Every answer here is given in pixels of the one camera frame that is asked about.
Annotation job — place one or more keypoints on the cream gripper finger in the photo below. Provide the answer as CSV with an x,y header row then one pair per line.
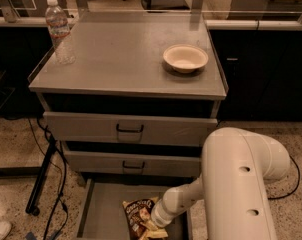
x,y
157,234
149,225

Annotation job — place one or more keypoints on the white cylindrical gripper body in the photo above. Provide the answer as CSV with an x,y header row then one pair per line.
x,y
160,216

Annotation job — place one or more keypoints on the brown sea salt chip bag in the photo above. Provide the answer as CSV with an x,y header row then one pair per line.
x,y
138,211

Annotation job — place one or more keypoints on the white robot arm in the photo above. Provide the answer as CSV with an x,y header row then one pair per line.
x,y
235,164

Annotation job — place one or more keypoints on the grey middle drawer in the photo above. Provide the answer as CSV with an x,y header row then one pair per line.
x,y
133,159

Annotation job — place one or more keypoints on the grey drawer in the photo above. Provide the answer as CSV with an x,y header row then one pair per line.
x,y
133,159
129,129
102,215

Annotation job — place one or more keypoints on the grey bottom drawer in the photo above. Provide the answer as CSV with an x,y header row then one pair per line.
x,y
102,215

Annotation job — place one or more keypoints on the grey metal drawer cabinet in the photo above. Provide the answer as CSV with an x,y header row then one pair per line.
x,y
119,69

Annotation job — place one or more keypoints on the grey top drawer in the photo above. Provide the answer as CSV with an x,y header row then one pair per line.
x,y
129,129

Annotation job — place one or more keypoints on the black desk leg with caster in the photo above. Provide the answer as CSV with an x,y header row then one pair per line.
x,y
32,207

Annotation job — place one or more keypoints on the white paper bowl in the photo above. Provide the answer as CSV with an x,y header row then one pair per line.
x,y
185,58

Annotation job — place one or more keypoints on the white shoe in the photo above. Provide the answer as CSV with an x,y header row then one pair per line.
x,y
5,228

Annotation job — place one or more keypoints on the clear plastic water bottle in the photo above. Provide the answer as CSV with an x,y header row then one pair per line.
x,y
60,33

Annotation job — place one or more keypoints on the white horizontal rail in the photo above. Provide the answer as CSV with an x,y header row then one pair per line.
x,y
211,24

